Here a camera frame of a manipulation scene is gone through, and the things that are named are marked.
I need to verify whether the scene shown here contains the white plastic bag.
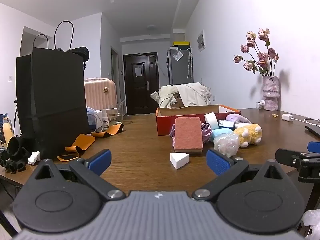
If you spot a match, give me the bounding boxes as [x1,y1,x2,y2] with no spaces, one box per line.
[301,209,320,238]

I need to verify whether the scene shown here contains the orange fabric strap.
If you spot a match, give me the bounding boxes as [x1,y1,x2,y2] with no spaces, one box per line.
[57,124,125,162]

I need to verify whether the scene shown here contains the black phone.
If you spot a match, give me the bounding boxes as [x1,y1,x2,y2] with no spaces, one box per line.
[305,124,320,139]

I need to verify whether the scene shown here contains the white spray bottle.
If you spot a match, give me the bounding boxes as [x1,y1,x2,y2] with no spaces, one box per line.
[102,109,110,131]

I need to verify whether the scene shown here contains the light blue fluffy ball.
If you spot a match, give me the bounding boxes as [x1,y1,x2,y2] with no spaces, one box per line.
[209,127,233,142]

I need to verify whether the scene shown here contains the yellow bottle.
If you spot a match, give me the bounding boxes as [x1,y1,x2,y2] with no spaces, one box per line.
[2,119,15,144]

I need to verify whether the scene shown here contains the black paper bag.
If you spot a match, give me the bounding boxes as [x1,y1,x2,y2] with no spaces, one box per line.
[15,21,91,159]

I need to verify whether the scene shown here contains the small dark blue box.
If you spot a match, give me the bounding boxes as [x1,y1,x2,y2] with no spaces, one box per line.
[218,120,236,131]

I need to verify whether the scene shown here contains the pink ribbed suitcase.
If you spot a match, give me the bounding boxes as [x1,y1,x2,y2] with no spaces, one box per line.
[84,78,118,111]

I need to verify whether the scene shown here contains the black tripod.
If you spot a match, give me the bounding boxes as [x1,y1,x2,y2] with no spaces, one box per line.
[14,100,21,135]

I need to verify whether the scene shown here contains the pink textured vase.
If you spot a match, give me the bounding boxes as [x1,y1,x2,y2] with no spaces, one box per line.
[262,76,280,111]

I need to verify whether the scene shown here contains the grey side door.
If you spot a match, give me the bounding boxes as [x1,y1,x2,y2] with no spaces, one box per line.
[111,46,119,101]

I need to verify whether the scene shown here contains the lavender cloth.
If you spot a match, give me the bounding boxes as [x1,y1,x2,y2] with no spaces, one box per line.
[169,124,177,148]

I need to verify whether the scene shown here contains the clear glass bowl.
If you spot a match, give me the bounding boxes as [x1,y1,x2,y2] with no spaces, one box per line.
[108,108,125,125]

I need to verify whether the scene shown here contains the dark wooden entrance door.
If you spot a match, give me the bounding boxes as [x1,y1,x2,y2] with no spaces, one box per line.
[123,52,160,116]

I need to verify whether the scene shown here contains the beige coat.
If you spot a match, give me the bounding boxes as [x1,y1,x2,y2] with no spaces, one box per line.
[150,82,213,109]

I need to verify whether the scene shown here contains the small white plastic part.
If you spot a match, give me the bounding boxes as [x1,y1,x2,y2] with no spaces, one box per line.
[27,151,41,165]

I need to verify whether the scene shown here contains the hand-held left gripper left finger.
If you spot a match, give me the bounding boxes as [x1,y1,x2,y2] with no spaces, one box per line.
[32,149,126,202]

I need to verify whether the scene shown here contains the clear bag of blue masks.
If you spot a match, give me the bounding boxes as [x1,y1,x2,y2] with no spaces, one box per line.
[86,106,104,133]

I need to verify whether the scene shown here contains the dark cloth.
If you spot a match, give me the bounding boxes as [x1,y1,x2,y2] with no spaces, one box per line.
[56,46,90,62]

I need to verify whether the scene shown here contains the yellow plush toy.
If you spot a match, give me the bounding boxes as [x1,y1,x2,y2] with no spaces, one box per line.
[234,123,263,148]

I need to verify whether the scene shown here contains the red cardboard box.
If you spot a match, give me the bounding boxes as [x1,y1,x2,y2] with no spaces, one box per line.
[156,104,242,136]

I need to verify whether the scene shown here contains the white cable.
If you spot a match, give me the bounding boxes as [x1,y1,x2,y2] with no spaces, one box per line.
[292,117,320,126]

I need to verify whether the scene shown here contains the white folded umbrella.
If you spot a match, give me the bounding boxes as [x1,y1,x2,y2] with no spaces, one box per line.
[187,48,194,79]

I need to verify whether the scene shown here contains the purple satin scrunchie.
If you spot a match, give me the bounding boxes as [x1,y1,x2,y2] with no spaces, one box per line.
[200,122,213,144]

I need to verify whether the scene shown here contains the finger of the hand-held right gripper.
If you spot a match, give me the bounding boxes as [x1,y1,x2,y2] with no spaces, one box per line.
[275,149,320,183]
[307,141,320,154]

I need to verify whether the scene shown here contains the brown chair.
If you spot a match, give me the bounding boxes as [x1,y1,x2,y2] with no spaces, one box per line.
[172,93,185,108]

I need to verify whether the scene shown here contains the purple fluffy towel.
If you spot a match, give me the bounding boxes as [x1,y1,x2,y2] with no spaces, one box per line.
[226,114,252,125]

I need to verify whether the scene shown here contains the pink sponge block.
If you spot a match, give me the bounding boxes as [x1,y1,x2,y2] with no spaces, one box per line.
[174,117,204,154]

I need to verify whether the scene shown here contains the grey refrigerator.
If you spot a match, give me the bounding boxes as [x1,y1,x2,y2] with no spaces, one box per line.
[167,49,194,86]

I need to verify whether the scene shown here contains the clear plastic bundle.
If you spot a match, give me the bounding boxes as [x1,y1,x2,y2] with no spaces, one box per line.
[213,133,240,158]

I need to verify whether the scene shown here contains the white wedge sponge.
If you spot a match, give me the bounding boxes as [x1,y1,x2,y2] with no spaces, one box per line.
[170,152,190,170]

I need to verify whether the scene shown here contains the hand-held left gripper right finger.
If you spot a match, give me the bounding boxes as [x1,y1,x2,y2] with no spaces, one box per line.
[192,149,291,202]

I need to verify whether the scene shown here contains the black printed plastic part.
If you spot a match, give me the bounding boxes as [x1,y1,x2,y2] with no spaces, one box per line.
[0,136,34,174]

